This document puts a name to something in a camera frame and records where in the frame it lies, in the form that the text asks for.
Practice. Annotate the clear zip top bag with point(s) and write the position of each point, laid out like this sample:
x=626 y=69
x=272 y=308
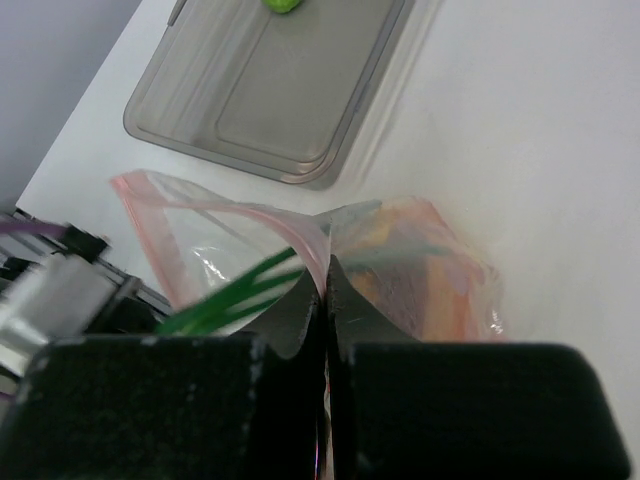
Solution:
x=220 y=262

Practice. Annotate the green lime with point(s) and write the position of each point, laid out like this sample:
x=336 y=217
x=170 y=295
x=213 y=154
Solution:
x=281 y=6

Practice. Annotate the clear plastic food bin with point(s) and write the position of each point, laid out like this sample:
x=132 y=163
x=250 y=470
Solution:
x=282 y=96

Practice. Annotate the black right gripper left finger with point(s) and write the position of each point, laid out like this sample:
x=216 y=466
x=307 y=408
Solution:
x=243 y=406

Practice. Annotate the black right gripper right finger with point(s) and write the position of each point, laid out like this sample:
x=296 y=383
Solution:
x=403 y=409

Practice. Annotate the green onion stalks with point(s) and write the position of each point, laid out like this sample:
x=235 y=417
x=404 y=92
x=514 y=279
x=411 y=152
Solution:
x=243 y=298

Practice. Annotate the aluminium table edge rail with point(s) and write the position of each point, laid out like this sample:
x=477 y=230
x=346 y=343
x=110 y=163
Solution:
x=21 y=252

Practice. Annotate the red yellow mango slice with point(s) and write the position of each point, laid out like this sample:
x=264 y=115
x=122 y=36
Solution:
x=414 y=270

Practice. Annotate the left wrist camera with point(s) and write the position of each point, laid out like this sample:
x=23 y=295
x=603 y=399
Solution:
x=33 y=316

